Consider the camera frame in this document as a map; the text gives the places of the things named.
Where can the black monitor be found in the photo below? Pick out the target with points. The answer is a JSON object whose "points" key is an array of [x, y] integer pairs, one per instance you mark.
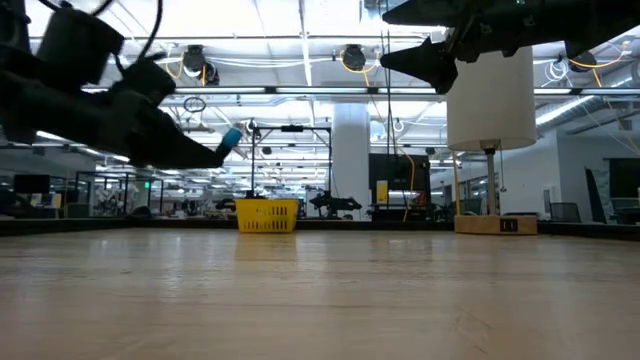
{"points": [[31, 183]]}

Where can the black leaning panel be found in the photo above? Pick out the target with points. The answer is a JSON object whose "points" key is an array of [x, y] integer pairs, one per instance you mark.
{"points": [[595, 200]]}

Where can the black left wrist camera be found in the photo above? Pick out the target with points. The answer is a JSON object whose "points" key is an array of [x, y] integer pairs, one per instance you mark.
{"points": [[75, 45]]}

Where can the black wall screen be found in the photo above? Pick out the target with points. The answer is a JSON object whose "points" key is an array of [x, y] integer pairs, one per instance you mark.
{"points": [[625, 177]]}

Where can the yellow pole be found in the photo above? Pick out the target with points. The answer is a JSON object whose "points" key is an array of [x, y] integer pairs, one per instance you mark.
{"points": [[456, 185]]}

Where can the turquoise nail polish bottle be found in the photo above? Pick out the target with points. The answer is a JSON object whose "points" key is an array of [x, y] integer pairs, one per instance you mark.
{"points": [[231, 137]]}

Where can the black background robot arm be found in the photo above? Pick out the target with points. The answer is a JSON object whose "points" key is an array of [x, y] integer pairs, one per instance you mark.
{"points": [[332, 202]]}

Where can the white building column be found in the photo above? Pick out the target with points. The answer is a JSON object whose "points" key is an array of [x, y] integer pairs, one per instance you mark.
{"points": [[350, 150]]}

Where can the yellow plastic basket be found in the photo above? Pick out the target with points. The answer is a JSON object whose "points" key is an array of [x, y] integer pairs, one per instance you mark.
{"points": [[267, 216]]}

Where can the black mesh chair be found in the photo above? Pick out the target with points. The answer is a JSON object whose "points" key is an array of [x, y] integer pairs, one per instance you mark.
{"points": [[565, 212]]}

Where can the black overhead frame rig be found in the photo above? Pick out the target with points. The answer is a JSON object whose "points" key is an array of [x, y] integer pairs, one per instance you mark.
{"points": [[252, 165]]}

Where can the yellow sign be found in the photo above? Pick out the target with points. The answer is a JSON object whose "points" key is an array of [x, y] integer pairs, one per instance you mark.
{"points": [[382, 191]]}

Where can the black display cabinet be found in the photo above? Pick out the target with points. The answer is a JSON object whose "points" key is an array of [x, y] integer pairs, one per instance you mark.
{"points": [[400, 172]]}

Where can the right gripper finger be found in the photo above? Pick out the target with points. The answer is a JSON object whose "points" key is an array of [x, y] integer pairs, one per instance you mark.
{"points": [[430, 14], [430, 62]]}

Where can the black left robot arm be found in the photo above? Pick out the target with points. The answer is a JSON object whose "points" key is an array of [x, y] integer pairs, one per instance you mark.
{"points": [[10, 30]]}

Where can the white shade wooden base lamp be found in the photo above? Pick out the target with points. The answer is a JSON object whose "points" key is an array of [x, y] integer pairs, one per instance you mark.
{"points": [[490, 100]]}

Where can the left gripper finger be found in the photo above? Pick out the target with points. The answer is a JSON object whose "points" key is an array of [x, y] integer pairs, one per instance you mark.
{"points": [[175, 152]]}

